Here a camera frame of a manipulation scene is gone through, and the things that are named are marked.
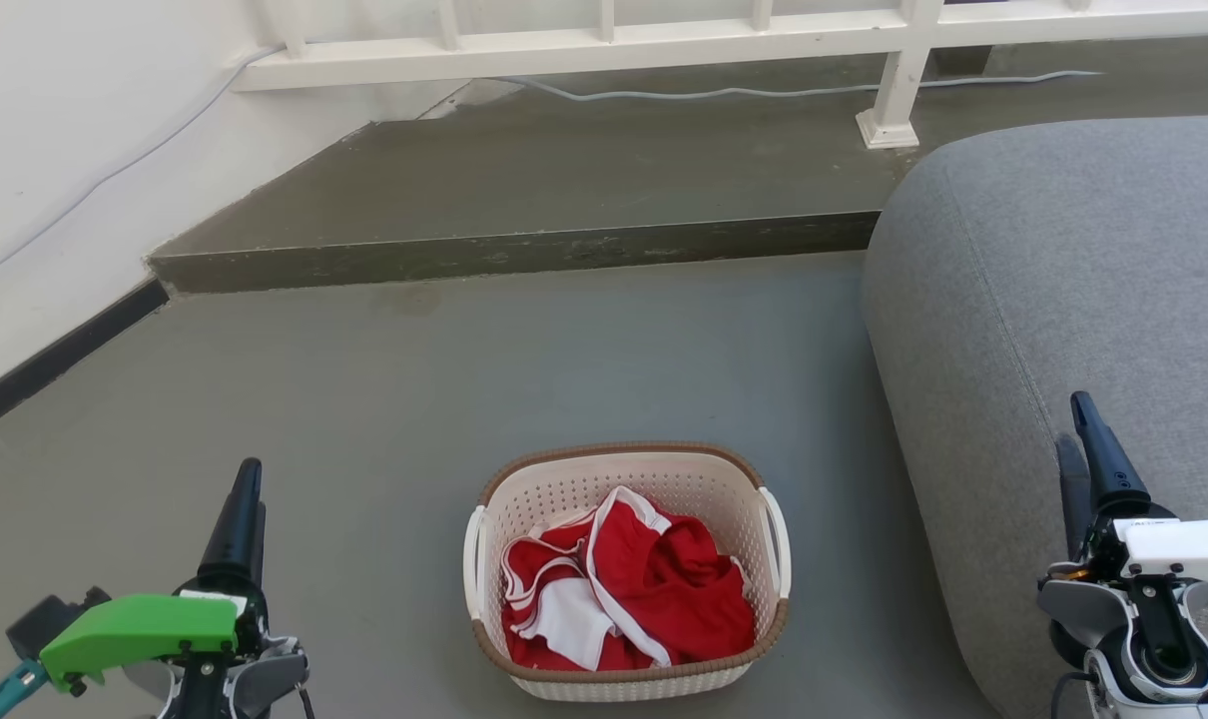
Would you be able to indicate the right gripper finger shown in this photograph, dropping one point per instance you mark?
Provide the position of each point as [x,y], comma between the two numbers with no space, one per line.
[1108,459]
[1069,494]

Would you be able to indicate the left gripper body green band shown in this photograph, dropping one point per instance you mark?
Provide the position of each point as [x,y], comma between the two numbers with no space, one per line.
[135,629]

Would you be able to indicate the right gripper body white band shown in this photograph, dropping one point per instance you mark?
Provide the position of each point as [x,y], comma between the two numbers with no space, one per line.
[1178,549]

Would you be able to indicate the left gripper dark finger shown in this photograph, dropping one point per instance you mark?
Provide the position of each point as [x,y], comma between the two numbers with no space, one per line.
[237,529]

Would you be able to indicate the white laundry basket brown rim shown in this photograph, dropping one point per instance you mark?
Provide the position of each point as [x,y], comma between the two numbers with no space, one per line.
[619,474]

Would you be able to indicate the grey fabric sofa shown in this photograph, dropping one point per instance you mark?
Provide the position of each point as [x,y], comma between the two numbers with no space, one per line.
[1043,280]

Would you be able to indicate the black baseboard strip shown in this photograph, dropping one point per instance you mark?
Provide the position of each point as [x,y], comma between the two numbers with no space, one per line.
[60,355]

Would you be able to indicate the red and white clothing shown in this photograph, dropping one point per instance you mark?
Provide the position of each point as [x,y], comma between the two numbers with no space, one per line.
[664,589]

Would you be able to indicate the white wooden railing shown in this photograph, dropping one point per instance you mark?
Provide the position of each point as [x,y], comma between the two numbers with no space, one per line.
[604,45]

